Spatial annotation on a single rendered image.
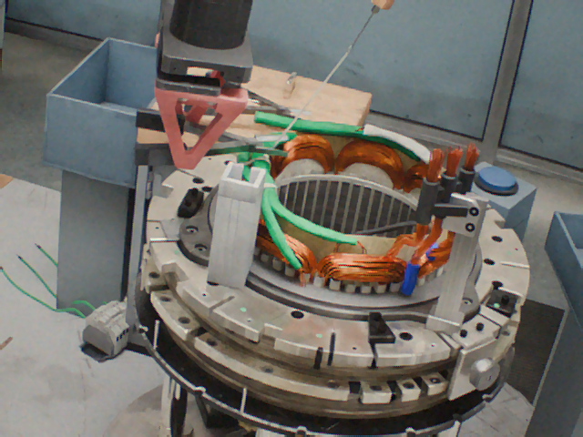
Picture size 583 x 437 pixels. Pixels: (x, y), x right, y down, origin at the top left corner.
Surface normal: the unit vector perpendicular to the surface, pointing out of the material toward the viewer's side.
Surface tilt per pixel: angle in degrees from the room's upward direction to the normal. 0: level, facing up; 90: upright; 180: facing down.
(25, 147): 0
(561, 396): 90
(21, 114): 0
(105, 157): 90
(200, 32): 89
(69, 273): 90
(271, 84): 0
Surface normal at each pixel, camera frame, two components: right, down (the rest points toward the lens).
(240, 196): -0.20, 0.48
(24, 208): 0.15, -0.85
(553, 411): -0.99, -0.08
